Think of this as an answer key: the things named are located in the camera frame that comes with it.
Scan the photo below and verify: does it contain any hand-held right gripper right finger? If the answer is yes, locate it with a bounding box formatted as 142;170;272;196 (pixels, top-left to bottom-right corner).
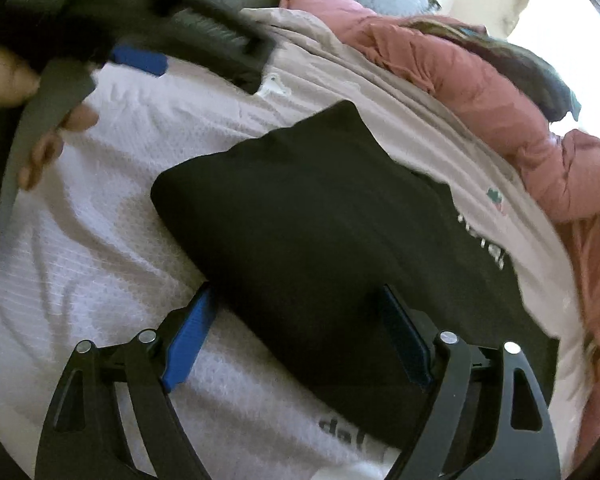
380;284;563;480

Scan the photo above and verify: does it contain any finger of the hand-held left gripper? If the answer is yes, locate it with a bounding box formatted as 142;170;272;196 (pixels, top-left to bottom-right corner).
145;0;277;95
87;42;170;77

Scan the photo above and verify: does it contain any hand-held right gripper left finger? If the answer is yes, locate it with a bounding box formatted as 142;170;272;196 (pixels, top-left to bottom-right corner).
35;285;217;480

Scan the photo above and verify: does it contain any black garment with orange cuff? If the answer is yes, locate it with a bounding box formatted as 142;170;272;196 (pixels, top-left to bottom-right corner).
150;100;561;453

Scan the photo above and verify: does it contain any person's left hand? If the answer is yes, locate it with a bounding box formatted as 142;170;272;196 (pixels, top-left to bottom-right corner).
0;47;100;191

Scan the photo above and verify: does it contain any dark cloth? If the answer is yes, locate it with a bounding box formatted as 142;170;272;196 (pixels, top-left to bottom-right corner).
405;17;583;123

